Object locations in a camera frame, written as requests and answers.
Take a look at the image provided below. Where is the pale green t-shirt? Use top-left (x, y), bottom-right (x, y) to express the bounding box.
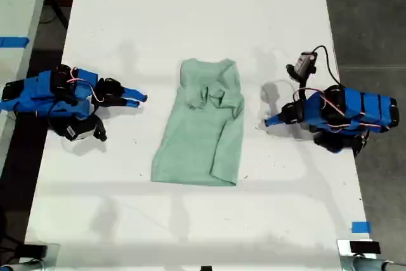
top-left (150, 58), bottom-right (246, 187)

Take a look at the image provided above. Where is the metal table bracket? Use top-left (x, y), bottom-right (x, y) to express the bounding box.
top-left (6, 243), bottom-right (62, 271)
top-left (336, 239), bottom-right (397, 271)

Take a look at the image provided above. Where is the black camera cable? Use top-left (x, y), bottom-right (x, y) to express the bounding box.
top-left (311, 45), bottom-right (346, 90)

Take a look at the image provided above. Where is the black box on metal bracket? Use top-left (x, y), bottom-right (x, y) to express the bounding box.
top-left (349, 241), bottom-right (381, 254)
top-left (22, 244), bottom-right (49, 258)

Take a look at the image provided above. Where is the thin black floor cable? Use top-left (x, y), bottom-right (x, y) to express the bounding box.
top-left (40, 0), bottom-right (70, 28)

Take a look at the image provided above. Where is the small blue tape patch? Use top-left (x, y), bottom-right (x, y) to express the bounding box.
top-left (351, 221), bottom-right (372, 234)

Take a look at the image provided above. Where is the camera black stalk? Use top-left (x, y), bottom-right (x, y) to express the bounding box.
top-left (91, 114), bottom-right (108, 142)
top-left (296, 74), bottom-right (309, 102)

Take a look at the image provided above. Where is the long blue tape strip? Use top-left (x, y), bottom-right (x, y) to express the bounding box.
top-left (0, 36), bottom-right (30, 50)

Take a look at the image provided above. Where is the white side table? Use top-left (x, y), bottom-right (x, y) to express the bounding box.
top-left (0, 0), bottom-right (53, 170)

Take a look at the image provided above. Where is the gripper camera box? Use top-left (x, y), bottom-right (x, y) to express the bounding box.
top-left (286, 51), bottom-right (318, 79)
top-left (62, 117), bottom-right (96, 142)

